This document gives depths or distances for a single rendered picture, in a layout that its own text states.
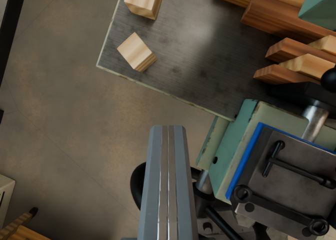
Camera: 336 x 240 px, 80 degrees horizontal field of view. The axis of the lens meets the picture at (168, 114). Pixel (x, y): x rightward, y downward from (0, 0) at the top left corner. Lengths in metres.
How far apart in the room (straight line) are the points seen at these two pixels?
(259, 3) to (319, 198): 0.22
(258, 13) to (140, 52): 0.15
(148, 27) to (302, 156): 0.26
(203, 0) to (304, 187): 0.27
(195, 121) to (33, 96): 1.04
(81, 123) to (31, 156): 0.42
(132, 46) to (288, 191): 0.24
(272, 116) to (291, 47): 0.08
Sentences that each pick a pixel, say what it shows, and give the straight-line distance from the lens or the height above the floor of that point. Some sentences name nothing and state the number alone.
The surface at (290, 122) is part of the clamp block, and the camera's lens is 0.28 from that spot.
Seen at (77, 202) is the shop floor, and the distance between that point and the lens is 1.58.
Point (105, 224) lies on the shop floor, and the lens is 1.57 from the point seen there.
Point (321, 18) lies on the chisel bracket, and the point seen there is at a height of 1.02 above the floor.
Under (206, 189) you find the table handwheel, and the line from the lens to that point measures 0.42.
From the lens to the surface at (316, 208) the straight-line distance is 0.27.
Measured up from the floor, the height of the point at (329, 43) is 0.95.
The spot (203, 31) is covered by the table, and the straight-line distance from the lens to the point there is 0.32.
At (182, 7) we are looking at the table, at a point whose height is 0.90.
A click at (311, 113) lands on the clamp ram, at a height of 0.96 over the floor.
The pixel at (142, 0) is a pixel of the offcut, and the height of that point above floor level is 0.94.
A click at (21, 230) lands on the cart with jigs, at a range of 1.62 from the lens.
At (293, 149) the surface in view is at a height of 1.00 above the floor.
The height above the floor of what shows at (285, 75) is 0.96.
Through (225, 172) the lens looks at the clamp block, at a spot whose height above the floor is 0.96.
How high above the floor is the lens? 1.21
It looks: 82 degrees down
